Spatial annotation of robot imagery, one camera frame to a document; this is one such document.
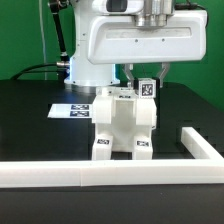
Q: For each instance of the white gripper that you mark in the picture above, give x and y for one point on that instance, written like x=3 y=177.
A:
x=145 y=31

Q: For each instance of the white base tag sheet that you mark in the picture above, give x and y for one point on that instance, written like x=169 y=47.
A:
x=70 y=111

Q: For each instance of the white chair back part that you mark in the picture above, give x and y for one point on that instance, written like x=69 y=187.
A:
x=123 y=104

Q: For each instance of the white tagged nut cube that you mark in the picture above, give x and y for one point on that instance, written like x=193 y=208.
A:
x=146 y=88

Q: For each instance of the white chair seat part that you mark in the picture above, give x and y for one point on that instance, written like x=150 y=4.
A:
x=123 y=134

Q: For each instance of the white U-shaped obstacle fence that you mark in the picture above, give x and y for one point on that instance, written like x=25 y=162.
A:
x=206 y=166

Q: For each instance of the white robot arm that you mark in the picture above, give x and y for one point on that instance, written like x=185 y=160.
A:
x=83 y=73

